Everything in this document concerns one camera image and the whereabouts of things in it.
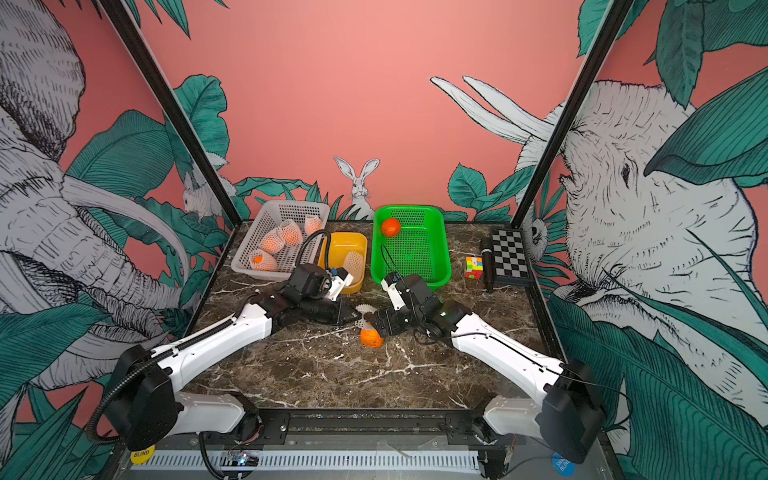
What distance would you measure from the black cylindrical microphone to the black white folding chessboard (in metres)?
0.01

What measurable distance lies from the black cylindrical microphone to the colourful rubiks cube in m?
0.02

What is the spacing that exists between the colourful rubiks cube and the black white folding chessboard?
0.05 metres

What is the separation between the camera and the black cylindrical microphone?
1032 millimetres

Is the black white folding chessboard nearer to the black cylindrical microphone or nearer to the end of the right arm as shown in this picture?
the black cylindrical microphone

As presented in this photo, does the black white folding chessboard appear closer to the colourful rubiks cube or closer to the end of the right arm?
the colourful rubiks cube

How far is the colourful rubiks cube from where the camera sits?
40.5 inches

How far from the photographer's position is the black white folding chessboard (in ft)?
3.38

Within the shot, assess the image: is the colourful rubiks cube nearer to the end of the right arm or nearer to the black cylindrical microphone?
the black cylindrical microphone
